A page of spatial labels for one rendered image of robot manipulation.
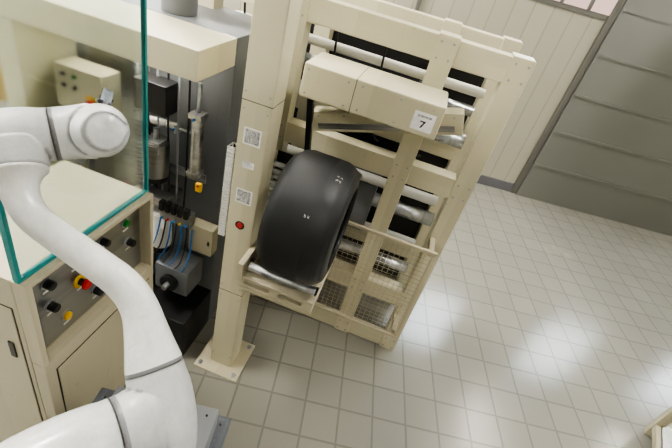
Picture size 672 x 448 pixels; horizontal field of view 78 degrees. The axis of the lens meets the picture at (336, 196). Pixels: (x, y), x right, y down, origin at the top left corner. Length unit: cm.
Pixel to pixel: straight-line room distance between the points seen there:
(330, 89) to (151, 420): 136
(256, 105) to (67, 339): 105
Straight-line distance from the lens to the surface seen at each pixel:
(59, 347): 174
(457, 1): 489
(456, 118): 188
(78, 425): 83
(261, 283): 195
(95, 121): 87
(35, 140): 90
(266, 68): 157
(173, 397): 85
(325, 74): 178
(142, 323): 85
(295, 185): 160
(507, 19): 502
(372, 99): 175
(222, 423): 182
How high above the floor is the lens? 227
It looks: 32 degrees down
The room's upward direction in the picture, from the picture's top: 16 degrees clockwise
